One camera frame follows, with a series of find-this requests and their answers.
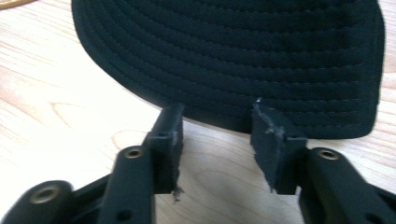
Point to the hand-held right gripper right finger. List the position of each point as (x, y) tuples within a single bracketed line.
[(274, 155)]

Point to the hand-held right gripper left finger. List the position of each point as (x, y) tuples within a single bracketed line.
[(165, 149)]

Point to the black stitched cap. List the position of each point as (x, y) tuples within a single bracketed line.
[(230, 56)]

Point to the tan wooden object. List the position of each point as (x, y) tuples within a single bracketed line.
[(14, 3)]

